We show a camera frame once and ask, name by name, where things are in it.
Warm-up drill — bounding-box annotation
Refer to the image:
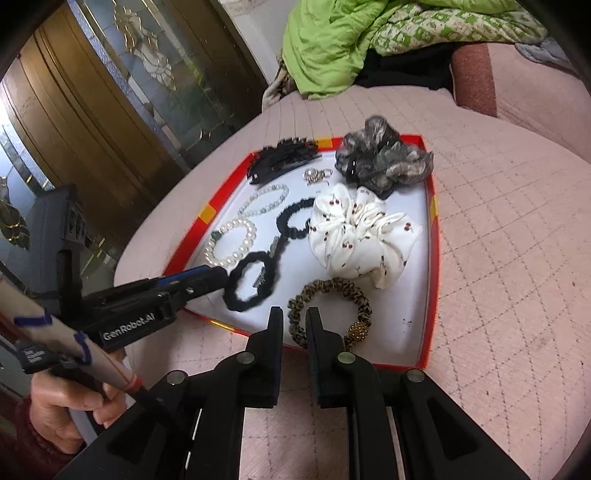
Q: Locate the white cherry print scrunchie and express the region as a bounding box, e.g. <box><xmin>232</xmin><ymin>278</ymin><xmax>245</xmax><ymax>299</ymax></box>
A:
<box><xmin>308</xmin><ymin>182</ymin><xmax>424</xmax><ymax>291</ymax></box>

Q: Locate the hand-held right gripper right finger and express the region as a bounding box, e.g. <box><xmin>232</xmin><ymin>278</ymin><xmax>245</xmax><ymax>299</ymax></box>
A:
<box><xmin>307</xmin><ymin>307</ymin><xmax>532</xmax><ymax>480</ymax></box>

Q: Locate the brown patterned blanket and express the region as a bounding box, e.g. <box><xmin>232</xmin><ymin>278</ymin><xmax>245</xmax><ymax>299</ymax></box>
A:
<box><xmin>262</xmin><ymin>55</ymin><xmax>296</xmax><ymax>110</ymax></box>

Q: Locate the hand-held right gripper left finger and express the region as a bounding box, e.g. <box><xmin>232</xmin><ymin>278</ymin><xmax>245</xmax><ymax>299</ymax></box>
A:
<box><xmin>53</xmin><ymin>305</ymin><xmax>284</xmax><ymax>480</ymax></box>

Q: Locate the leopard hair tie with gold ball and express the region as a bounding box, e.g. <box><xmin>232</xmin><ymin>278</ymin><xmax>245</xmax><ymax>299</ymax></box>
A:
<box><xmin>287</xmin><ymin>278</ymin><xmax>372</xmax><ymax>349</ymax></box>

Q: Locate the grey quilted pillow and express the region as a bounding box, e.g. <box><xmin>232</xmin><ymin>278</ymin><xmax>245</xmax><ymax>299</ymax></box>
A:
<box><xmin>515</xmin><ymin>37</ymin><xmax>568</xmax><ymax>63</ymax></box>

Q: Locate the wooden door with glass panel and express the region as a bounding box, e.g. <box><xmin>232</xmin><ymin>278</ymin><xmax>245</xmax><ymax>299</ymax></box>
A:
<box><xmin>0</xmin><ymin>0</ymin><xmax>271</xmax><ymax>278</ymax></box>

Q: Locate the clear bead bracelet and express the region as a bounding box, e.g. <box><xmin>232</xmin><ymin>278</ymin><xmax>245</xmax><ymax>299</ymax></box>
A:
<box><xmin>238</xmin><ymin>183</ymin><xmax>291</xmax><ymax>219</ymax></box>

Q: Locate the black hair tie with metal tag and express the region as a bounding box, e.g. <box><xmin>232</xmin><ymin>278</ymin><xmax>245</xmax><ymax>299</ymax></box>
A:
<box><xmin>270</xmin><ymin>198</ymin><xmax>317</xmax><ymax>257</ymax></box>
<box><xmin>223</xmin><ymin>250</ymin><xmax>283</xmax><ymax>311</ymax></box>

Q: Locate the black cloth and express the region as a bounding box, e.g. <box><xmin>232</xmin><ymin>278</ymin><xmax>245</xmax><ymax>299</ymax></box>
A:
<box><xmin>355</xmin><ymin>41</ymin><xmax>455</xmax><ymax>90</ymax></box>

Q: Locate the rhinestone hair clip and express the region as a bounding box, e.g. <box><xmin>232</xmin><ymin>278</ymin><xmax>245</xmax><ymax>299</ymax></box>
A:
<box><xmin>302</xmin><ymin>167</ymin><xmax>334</xmax><ymax>186</ymax></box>

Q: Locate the white pearl bracelet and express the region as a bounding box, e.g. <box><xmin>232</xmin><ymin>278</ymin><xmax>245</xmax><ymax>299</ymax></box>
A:
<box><xmin>204</xmin><ymin>217</ymin><xmax>258</xmax><ymax>267</ymax></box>

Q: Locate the pink bolster pillow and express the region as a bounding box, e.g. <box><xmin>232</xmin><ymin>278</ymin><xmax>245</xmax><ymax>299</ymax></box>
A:
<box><xmin>450</xmin><ymin>41</ymin><xmax>591</xmax><ymax>162</ymax></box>

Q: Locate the red tray with white inside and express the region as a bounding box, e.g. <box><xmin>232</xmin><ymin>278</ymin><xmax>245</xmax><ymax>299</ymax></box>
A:
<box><xmin>164</xmin><ymin>134</ymin><xmax>441</xmax><ymax>370</ymax></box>

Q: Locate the grey organza scrunchie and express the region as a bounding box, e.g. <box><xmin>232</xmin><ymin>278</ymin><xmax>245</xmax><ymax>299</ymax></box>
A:
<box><xmin>335</xmin><ymin>115</ymin><xmax>435</xmax><ymax>199</ymax></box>

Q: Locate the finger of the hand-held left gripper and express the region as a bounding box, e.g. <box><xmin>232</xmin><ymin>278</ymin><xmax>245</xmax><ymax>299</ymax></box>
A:
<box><xmin>152</xmin><ymin>269</ymin><xmax>207</xmax><ymax>291</ymax></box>
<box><xmin>168</xmin><ymin>266</ymin><xmax>230</xmax><ymax>304</ymax></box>

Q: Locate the green quilt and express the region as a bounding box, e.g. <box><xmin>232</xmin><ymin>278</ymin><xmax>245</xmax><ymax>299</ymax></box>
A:
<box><xmin>281</xmin><ymin>0</ymin><xmax>550</xmax><ymax>100</ymax></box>

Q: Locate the person's left hand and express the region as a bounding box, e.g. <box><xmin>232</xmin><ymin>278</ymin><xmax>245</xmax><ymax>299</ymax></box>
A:
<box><xmin>28</xmin><ymin>364</ymin><xmax>127</xmax><ymax>447</ymax></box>

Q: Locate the black claw hair clip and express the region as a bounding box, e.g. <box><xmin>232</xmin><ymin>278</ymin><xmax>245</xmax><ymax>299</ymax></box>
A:
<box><xmin>247</xmin><ymin>136</ymin><xmax>321</xmax><ymax>185</ymax></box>

